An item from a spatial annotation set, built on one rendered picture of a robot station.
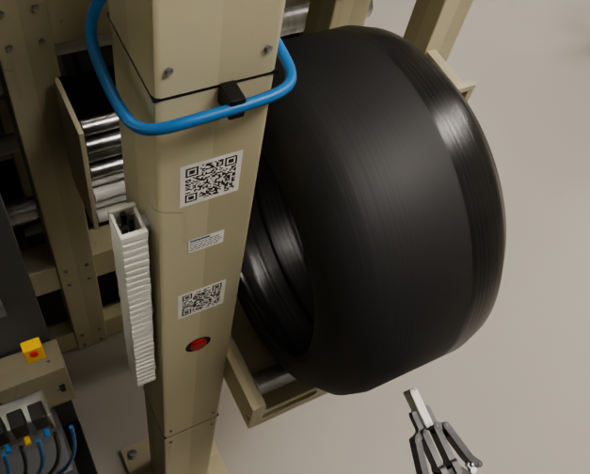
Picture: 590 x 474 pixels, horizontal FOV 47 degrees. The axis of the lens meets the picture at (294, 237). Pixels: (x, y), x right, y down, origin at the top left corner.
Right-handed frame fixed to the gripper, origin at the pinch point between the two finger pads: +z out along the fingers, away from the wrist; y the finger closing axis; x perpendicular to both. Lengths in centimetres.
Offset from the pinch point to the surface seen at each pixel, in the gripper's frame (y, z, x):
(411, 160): 4, 32, -39
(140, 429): 37, 20, 110
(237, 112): 31, 37, -56
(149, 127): 39, 39, -55
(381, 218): 11.3, 26.7, -37.4
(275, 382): 18.5, 14.4, 13.4
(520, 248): -125, 27, 111
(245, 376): 24.1, 17.5, 10.7
